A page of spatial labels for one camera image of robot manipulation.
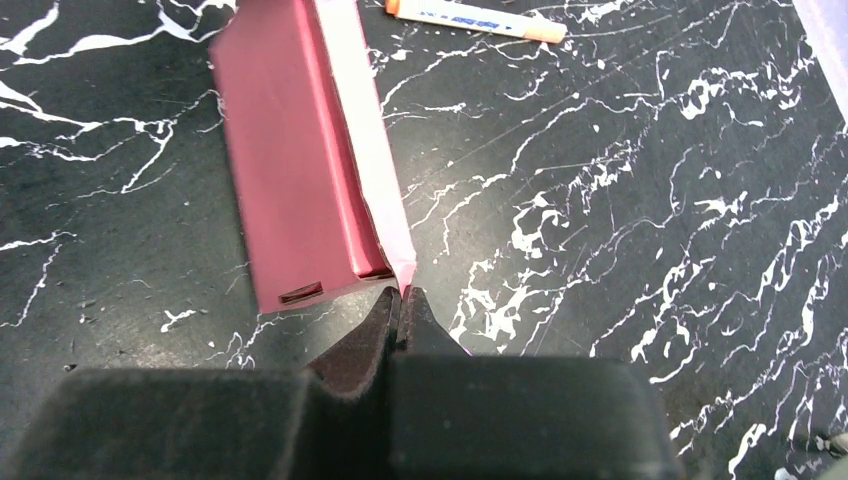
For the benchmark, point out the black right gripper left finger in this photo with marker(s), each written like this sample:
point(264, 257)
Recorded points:
point(327, 420)

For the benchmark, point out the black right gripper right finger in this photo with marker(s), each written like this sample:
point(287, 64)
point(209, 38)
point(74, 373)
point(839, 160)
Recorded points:
point(458, 416)

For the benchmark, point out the pink cardboard box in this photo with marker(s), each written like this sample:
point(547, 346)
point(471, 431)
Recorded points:
point(313, 171)

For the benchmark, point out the orange capped white marker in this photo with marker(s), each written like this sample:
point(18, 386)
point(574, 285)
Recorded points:
point(467, 17)

